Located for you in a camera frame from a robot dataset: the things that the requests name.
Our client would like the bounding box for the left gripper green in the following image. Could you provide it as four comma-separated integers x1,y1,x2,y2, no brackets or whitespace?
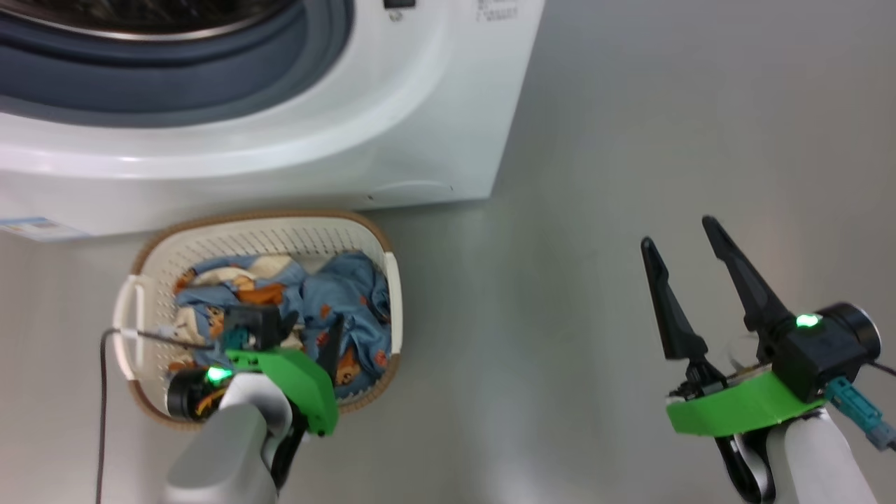
223,315,345,438

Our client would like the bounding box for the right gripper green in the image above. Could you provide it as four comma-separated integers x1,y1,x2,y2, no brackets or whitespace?
640,216,827,438

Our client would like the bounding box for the blue cartoon print garment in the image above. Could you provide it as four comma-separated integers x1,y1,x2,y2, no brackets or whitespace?
301,251,393,403
171,253,309,372

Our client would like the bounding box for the cream perforated laundry basket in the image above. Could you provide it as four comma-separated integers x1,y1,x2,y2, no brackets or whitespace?
113,210,404,429

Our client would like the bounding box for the white front-load washing machine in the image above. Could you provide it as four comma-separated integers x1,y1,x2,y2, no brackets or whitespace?
0,0,545,237

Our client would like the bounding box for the grey rubber door seal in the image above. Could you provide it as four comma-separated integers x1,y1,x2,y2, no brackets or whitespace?
0,0,354,128

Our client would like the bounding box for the round white filter cover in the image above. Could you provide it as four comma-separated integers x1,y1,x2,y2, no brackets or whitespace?
367,181,454,204

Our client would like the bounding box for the blue energy label sticker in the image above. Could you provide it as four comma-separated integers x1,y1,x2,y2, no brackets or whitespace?
0,217,92,243

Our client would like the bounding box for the steel washer drum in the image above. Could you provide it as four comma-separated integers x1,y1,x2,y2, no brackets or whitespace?
0,0,302,41

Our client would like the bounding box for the teal connector cable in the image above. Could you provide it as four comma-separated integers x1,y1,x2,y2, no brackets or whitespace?
826,377,896,450

